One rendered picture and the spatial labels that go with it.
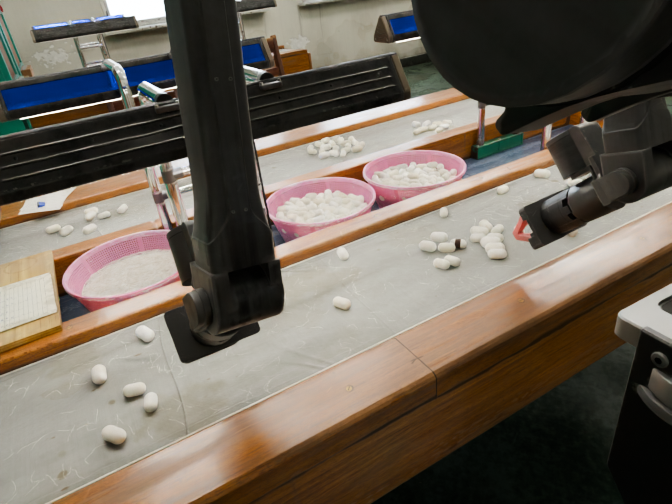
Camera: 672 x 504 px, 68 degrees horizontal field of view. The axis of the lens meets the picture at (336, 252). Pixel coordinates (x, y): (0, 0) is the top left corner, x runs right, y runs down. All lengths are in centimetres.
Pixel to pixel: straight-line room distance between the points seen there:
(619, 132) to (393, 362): 40
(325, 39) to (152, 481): 603
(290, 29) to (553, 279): 557
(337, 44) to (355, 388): 599
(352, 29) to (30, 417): 610
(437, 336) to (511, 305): 14
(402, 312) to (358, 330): 8
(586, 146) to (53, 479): 80
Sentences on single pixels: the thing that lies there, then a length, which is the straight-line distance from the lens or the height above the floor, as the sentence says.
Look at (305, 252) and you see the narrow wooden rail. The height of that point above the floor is 76.
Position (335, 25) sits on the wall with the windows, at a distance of 648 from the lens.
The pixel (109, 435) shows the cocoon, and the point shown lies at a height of 76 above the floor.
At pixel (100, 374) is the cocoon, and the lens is 83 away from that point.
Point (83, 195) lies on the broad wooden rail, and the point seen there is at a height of 76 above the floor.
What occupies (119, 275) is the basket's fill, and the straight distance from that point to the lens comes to 113.
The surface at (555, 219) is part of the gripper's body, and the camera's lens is 80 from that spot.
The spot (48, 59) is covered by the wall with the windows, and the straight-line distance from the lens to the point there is 575.
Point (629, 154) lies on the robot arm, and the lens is 70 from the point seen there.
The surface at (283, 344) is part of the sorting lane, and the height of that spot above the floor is 74.
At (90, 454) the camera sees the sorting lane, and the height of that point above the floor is 74.
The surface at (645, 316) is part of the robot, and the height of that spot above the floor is 104.
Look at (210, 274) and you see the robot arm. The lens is 44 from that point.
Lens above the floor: 124
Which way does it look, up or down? 30 degrees down
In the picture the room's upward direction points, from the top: 7 degrees counter-clockwise
